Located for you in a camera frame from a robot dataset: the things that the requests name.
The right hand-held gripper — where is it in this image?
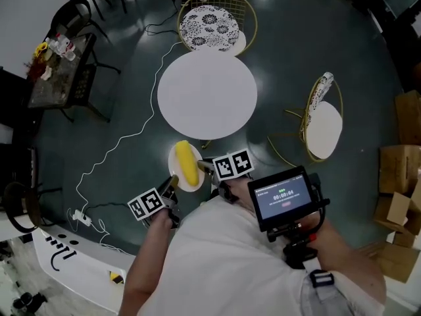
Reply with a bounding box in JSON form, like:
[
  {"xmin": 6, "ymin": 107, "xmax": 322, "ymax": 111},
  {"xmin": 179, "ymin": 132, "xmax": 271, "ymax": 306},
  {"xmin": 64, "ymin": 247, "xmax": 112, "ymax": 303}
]
[{"xmin": 196, "ymin": 148, "xmax": 255, "ymax": 203}]

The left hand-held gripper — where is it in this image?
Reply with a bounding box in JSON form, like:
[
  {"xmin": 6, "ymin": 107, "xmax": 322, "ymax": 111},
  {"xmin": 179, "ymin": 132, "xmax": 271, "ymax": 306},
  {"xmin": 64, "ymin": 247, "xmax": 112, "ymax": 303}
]
[{"xmin": 127, "ymin": 174, "xmax": 182, "ymax": 230}]

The white oval plate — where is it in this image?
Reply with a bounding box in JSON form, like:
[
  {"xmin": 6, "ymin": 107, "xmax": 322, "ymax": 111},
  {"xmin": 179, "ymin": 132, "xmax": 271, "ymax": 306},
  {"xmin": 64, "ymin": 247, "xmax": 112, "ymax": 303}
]
[{"xmin": 167, "ymin": 142, "xmax": 205, "ymax": 193}]

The yellow corn cob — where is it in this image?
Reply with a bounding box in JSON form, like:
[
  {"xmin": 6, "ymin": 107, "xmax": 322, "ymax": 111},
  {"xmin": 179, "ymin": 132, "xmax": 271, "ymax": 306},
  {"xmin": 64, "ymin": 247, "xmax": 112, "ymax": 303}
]
[{"xmin": 174, "ymin": 140, "xmax": 200, "ymax": 187}]

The person's right forearm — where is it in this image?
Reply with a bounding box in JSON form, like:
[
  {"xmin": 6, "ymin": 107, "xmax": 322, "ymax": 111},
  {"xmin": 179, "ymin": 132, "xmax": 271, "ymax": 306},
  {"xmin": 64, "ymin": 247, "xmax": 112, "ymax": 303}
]
[{"xmin": 230, "ymin": 176, "xmax": 387, "ymax": 309}]

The person's left forearm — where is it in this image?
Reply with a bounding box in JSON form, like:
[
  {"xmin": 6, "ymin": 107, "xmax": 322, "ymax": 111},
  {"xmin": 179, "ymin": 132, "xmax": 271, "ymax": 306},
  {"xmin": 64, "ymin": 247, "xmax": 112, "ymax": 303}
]
[{"xmin": 123, "ymin": 214, "xmax": 174, "ymax": 316}]

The round white table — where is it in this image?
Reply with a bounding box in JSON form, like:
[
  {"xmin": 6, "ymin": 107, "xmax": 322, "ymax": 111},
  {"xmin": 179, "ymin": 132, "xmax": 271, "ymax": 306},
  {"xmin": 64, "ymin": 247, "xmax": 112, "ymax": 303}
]
[{"xmin": 157, "ymin": 49, "xmax": 259, "ymax": 150}]

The person's white shirt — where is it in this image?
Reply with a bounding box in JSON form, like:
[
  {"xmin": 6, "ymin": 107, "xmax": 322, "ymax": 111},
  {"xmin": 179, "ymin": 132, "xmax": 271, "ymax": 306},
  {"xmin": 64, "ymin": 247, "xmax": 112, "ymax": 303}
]
[{"xmin": 137, "ymin": 194, "xmax": 385, "ymax": 316}]

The white power strip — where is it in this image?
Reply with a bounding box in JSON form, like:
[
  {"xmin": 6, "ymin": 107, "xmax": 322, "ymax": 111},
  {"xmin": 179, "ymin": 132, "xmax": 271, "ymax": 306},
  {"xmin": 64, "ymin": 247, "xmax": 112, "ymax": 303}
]
[{"xmin": 72, "ymin": 209, "xmax": 93, "ymax": 226}]

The white counter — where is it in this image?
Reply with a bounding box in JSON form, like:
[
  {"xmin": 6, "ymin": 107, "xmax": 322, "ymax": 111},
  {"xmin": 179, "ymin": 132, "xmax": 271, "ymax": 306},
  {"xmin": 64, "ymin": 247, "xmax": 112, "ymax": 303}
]
[{"xmin": 31, "ymin": 225, "xmax": 137, "ymax": 312}]

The black white floral cushion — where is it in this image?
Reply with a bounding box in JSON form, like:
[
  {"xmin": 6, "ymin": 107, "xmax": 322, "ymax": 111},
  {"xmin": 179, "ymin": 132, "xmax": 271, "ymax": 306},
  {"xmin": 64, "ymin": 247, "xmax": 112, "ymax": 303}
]
[{"xmin": 178, "ymin": 6, "xmax": 240, "ymax": 52}]

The dark glass side table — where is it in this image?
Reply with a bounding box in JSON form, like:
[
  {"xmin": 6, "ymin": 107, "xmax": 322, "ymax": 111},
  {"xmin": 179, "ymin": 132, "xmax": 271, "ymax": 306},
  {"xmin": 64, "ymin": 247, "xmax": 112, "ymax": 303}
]
[{"xmin": 28, "ymin": 33, "xmax": 121, "ymax": 124}]

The black round stool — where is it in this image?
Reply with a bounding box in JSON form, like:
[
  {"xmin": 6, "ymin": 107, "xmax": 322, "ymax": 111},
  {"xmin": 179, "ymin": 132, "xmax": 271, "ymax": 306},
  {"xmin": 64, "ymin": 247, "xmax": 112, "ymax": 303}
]
[{"xmin": 3, "ymin": 181, "xmax": 42, "ymax": 233}]

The group of clear water bottles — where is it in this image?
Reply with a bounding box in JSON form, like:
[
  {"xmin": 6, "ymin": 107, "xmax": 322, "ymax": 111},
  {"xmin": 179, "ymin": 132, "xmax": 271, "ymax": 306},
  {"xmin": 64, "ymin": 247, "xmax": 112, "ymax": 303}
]
[{"xmin": 44, "ymin": 33, "xmax": 77, "ymax": 62}]

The open cardboard box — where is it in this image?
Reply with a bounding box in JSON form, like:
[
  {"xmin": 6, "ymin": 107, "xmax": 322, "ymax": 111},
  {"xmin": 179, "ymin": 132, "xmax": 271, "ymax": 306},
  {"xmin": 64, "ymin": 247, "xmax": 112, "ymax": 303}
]
[{"xmin": 373, "ymin": 179, "xmax": 421, "ymax": 235}]

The black metal chair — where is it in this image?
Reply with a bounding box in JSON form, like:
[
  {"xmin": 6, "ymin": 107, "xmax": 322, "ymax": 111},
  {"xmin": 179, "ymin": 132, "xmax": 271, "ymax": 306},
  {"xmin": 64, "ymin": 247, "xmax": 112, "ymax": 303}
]
[{"xmin": 49, "ymin": 0, "xmax": 109, "ymax": 42}]

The white power cable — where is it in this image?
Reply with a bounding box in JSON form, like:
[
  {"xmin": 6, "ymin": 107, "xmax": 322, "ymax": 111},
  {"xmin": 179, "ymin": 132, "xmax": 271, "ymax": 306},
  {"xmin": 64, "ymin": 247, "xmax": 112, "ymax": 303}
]
[{"xmin": 67, "ymin": 41, "xmax": 184, "ymax": 223}]

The gold wire chair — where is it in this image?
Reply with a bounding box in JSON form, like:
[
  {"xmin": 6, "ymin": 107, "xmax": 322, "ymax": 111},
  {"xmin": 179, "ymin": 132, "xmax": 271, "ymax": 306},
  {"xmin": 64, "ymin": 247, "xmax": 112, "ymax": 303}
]
[
  {"xmin": 176, "ymin": 0, "xmax": 259, "ymax": 57},
  {"xmin": 266, "ymin": 72, "xmax": 344, "ymax": 169}
]

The grey strap with black buckle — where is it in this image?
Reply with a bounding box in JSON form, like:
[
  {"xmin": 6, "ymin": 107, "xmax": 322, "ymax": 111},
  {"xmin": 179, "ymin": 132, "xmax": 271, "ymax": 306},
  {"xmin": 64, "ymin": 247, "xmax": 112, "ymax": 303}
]
[{"xmin": 301, "ymin": 268, "xmax": 353, "ymax": 316}]

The black floor cable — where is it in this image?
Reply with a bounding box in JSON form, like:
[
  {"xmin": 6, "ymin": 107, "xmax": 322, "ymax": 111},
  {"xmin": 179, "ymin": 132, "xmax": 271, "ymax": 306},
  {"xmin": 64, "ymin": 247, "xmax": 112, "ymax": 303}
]
[{"xmin": 144, "ymin": 0, "xmax": 184, "ymax": 38}]

